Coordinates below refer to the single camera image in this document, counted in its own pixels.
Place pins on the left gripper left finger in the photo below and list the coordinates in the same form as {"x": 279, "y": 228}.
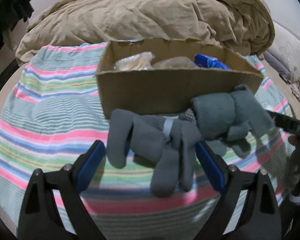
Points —
{"x": 39, "y": 217}

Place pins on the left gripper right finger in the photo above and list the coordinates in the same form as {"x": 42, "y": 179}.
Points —
{"x": 260, "y": 216}

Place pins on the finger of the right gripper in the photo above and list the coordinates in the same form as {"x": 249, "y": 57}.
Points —
{"x": 288, "y": 124}

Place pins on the blue tissue packet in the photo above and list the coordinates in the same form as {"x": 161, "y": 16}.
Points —
{"x": 204, "y": 61}

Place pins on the clear plastic snack bag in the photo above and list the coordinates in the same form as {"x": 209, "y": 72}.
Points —
{"x": 174, "y": 63}

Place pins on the person hand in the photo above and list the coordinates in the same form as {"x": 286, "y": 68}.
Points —
{"x": 292, "y": 140}

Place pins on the white embroidered pillow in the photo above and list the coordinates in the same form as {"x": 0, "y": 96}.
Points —
{"x": 286, "y": 49}

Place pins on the grey pillow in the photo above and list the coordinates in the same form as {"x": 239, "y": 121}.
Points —
{"x": 277, "y": 65}

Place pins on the striped pastel towel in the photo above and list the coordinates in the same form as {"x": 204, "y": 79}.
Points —
{"x": 54, "y": 114}

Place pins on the brown cardboard box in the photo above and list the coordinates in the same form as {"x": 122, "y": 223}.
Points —
{"x": 167, "y": 91}

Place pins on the tan crumpled blanket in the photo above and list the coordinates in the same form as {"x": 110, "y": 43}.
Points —
{"x": 244, "y": 26}

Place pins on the cotton swab bag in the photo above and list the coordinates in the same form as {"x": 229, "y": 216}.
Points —
{"x": 141, "y": 61}

